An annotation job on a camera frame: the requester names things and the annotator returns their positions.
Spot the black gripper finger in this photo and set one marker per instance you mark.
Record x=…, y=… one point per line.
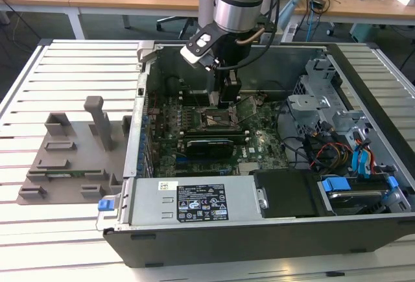
x=231, y=92

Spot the silver drive cage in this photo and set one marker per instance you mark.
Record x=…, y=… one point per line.
x=308, y=103

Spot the small silver heatsink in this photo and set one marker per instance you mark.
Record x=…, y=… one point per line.
x=249, y=168

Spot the silver power supply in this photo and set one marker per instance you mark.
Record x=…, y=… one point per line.
x=149, y=204

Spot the black office chair base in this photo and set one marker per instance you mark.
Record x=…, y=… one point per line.
x=168, y=20

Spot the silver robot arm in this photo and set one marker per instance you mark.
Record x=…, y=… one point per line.
x=240, y=0

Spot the white power strip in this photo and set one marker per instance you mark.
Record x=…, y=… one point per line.
x=291, y=30

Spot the green RAM stick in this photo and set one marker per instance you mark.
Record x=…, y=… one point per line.
x=76, y=174

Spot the small black adapter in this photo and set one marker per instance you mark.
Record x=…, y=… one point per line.
x=318, y=4

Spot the grey-brown parts rack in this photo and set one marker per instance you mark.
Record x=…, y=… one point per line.
x=81, y=152

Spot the CPU socket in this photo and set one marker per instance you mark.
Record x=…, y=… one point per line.
x=215, y=120

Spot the green motherboard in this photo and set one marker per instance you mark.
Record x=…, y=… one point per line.
x=269, y=123

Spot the open black PC case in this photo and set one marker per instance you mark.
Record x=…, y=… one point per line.
x=227, y=246

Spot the black graphics card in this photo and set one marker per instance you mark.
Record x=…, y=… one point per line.
x=210, y=149

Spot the black plastic shroud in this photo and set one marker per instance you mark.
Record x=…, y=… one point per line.
x=285, y=194

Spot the teal box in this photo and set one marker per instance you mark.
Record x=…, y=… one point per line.
x=364, y=32

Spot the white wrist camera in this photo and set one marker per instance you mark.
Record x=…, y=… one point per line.
x=193, y=55

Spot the blue case latch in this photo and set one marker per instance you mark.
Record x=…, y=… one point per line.
x=105, y=205

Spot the hard disk in blue carrier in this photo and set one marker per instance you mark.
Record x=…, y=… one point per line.
x=337, y=184

